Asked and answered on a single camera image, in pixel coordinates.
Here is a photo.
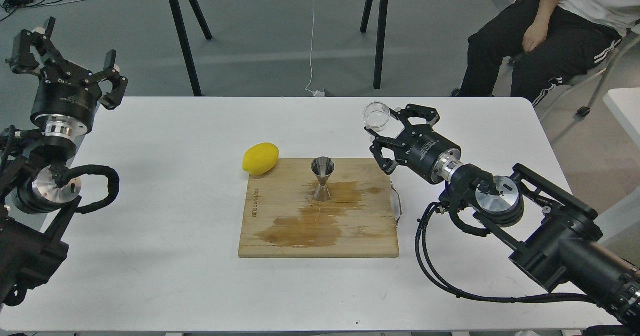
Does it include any seated person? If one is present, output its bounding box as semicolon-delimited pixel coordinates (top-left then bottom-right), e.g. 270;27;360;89
452;0;640;105

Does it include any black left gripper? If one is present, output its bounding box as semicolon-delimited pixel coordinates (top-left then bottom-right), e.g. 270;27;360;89
6;17;129;133

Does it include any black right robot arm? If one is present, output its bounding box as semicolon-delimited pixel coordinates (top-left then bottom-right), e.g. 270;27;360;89
362;102;640;335

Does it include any yellow lemon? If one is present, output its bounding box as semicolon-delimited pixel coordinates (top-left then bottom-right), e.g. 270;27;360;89
242;142;279;176

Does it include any white power cable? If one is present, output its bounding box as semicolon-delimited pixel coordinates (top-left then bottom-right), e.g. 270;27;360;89
305;0;326;97

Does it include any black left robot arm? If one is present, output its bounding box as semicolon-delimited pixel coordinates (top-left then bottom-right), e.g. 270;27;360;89
0;17;129;306

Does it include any steel double jigger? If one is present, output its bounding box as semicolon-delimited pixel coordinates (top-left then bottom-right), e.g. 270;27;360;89
311;156;335;202

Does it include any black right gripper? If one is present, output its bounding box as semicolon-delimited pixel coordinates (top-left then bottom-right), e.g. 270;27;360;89
365;104;462;185

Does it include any wooden cutting board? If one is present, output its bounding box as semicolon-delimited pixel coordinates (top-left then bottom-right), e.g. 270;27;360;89
238;158;400;258

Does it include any clear glass measuring cup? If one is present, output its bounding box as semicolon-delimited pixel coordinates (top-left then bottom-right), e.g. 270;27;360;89
362;102;391;132

